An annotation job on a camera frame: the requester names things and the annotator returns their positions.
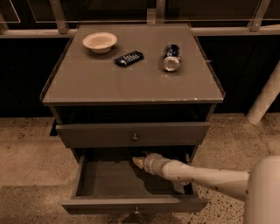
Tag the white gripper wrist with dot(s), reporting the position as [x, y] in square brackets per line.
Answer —
[150, 164]

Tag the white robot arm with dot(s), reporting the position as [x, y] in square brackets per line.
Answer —
[258, 188]

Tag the brass upper drawer knob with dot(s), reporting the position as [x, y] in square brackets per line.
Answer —
[134, 137]

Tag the closed grey upper drawer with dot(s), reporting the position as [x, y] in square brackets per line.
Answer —
[106, 135]

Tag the open grey middle drawer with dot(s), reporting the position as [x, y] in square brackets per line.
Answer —
[108, 182]

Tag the grey drawer cabinet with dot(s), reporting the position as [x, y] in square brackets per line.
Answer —
[91, 88]

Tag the blue snack bar wrapper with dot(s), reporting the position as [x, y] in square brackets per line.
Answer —
[129, 59]

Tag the blue white soda can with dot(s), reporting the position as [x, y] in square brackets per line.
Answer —
[171, 58]

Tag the white paper bowl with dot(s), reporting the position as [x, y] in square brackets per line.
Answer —
[100, 42]

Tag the white diagonal post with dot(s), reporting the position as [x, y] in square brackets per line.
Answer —
[269, 93]

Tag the metal railing frame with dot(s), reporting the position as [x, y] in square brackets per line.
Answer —
[61, 18]

